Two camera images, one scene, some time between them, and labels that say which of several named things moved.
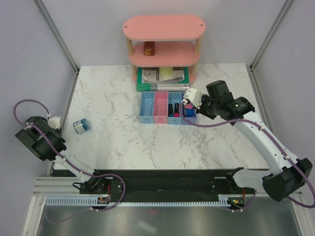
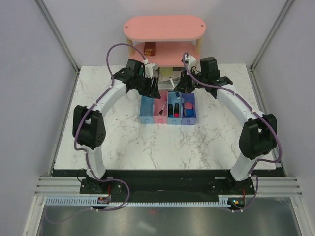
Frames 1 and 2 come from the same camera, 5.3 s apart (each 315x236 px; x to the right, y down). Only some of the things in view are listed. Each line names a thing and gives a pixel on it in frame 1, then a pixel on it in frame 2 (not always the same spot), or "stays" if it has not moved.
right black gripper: [204, 98] -> [183, 86]
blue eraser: [188, 112] stays
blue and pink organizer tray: [193, 120] stays
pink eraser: [188, 105] stays
